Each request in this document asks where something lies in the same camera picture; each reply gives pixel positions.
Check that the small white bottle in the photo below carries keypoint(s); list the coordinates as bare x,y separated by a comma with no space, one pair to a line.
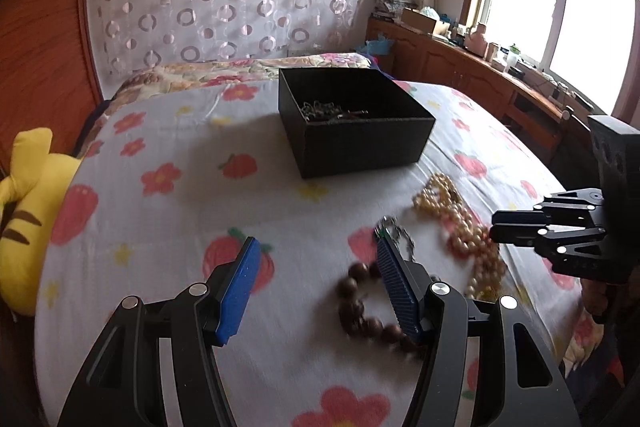
493,51

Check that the black jewelry box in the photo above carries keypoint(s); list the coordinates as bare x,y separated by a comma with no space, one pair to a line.
360,142

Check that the wooden headboard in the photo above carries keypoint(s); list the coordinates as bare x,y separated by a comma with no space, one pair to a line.
45,32

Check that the stack of magazines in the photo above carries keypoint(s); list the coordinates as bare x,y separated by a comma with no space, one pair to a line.
392,2

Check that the green capped bottle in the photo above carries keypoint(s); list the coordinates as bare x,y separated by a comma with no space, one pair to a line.
512,57

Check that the white ceramic jar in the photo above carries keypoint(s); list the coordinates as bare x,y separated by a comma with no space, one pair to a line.
477,39

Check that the blue cloth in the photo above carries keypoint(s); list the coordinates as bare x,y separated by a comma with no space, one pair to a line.
376,46

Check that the wooden cabinet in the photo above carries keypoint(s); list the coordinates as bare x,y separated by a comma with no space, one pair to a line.
480,82

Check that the cardboard box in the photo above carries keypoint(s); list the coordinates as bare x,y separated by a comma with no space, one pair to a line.
422,21

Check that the floral white bed sheet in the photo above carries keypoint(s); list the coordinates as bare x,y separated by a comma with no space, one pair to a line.
190,207

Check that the person's right hand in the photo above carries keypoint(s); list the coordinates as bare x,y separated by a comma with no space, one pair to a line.
597,302

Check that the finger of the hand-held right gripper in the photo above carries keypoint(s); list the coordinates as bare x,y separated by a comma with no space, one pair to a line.
540,209
555,247

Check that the floral pillow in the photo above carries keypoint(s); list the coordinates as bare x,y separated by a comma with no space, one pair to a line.
200,74

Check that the yellow striped plush toy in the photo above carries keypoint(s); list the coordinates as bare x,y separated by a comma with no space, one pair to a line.
30,217

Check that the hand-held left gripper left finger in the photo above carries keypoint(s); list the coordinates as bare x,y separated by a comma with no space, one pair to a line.
240,287

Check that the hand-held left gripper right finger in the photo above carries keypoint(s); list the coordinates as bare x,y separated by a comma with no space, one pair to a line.
397,289

